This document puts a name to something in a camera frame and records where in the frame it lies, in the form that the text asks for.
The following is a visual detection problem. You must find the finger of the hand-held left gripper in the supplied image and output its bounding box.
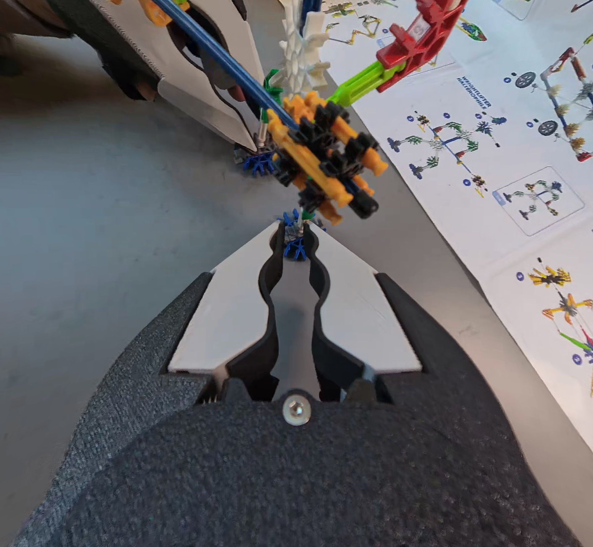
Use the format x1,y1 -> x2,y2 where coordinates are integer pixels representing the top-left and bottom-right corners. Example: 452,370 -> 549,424
89,0 -> 259,152
183,0 -> 266,119

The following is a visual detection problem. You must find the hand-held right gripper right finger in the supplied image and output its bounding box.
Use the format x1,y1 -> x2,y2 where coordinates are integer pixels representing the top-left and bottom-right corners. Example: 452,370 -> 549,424
308,222 -> 423,402

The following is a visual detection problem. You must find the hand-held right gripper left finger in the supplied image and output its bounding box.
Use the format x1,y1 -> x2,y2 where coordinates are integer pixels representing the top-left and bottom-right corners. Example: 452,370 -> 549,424
167,220 -> 284,401

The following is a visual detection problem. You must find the thin blue toy rod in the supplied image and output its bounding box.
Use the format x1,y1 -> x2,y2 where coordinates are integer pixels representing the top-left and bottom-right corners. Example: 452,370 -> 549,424
109,0 -> 371,214

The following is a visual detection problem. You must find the small black toy cap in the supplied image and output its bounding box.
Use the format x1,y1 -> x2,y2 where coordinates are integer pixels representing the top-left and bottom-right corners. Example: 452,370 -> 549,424
350,195 -> 380,220

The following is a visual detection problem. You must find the multicoloured construction toy model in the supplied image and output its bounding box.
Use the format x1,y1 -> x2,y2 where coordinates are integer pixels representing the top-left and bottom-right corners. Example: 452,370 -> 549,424
234,0 -> 492,261

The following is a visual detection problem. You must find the white instruction sheet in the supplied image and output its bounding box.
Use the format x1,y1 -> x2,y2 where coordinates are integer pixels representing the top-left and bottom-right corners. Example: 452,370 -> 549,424
273,0 -> 593,450

